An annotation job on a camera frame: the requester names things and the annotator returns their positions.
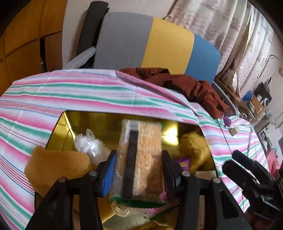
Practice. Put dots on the dark red garment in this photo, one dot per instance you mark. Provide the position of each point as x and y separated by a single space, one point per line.
194 90

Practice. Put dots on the tricolour chair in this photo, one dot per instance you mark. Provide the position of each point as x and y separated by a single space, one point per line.
117 40

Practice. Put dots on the wooden desk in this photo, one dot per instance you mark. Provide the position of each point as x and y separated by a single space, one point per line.
252 110

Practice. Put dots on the yellow sponge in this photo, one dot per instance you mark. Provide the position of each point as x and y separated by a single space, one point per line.
46 166

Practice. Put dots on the patterned curtain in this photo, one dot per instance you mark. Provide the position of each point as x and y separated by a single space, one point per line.
237 30

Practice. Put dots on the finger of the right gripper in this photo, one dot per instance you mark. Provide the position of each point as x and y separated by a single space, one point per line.
245 179
252 165

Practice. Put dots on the purple pouch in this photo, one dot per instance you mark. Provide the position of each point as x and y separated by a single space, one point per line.
227 121

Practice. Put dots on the white bag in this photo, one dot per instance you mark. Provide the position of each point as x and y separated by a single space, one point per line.
93 147

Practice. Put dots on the striped bed sheet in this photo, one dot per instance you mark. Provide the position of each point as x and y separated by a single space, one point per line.
31 107

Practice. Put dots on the gold metal tin box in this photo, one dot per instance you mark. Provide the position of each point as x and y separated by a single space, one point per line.
135 175

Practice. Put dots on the pink pill organizer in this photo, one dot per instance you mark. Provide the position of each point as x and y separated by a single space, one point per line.
150 209

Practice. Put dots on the cracker packet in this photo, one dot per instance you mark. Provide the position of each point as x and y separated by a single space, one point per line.
138 174

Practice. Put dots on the yellow patterned sock ball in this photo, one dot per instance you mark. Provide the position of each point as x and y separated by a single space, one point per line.
194 146

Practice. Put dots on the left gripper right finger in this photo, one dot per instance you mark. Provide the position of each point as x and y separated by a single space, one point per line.
221 211

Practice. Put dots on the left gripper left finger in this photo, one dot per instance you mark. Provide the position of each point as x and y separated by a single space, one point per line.
56 209

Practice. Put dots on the blue kettle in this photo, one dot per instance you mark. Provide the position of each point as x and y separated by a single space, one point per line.
248 96

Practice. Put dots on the wooden wardrobe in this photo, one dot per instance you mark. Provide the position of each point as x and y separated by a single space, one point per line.
32 42

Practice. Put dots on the red quilt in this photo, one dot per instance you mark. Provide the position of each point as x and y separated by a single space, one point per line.
273 163

